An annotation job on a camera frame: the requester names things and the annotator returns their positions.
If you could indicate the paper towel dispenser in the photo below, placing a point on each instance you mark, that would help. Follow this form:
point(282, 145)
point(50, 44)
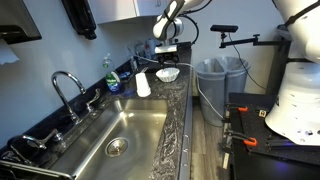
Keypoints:
point(16, 26)

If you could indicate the chrome side sprayer handle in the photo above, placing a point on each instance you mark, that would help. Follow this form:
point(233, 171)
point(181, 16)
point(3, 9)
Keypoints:
point(95, 98)

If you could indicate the blue sponge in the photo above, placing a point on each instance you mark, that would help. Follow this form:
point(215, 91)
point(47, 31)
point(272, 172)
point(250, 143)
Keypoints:
point(125, 76)

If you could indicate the white styrofoam cup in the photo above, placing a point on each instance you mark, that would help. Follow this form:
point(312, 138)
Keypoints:
point(143, 88)

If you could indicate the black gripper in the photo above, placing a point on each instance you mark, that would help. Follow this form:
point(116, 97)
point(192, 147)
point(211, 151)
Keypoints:
point(164, 57)

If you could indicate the stainless steel sink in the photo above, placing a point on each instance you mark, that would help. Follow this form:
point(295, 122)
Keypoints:
point(120, 144)

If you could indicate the white gripper camera mount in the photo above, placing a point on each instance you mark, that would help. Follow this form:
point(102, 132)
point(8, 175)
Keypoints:
point(166, 49)

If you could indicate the clear dish soap bottle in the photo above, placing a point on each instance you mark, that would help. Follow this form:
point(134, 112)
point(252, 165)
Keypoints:
point(112, 79)

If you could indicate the grey trash bin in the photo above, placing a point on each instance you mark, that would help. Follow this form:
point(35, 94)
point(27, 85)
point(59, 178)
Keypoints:
point(211, 79)
point(236, 74)

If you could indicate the black wall soap dispenser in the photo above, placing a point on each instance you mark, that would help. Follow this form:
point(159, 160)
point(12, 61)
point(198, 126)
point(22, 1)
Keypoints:
point(81, 17)

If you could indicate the black orange clamp far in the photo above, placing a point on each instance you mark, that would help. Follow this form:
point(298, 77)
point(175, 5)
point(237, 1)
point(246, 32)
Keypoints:
point(240, 108)

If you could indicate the white upper cabinet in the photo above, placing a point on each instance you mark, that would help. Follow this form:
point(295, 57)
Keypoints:
point(105, 11)

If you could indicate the white fluted paper plate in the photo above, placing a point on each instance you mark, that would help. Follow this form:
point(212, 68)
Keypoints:
point(168, 74)

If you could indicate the chrome gooseneck faucet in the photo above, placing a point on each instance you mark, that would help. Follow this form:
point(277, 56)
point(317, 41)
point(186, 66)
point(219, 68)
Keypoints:
point(59, 82)

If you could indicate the grey trash bin left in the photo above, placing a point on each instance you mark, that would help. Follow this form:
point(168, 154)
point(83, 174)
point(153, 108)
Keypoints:
point(211, 79)

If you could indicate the black orange clamp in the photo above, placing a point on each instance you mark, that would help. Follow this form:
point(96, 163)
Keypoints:
point(240, 108)
point(249, 141)

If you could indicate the grey trash bin right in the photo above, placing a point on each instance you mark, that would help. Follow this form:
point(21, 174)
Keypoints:
point(236, 74)

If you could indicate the black orange clamp near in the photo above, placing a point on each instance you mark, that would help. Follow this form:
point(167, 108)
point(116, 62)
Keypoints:
point(249, 141)

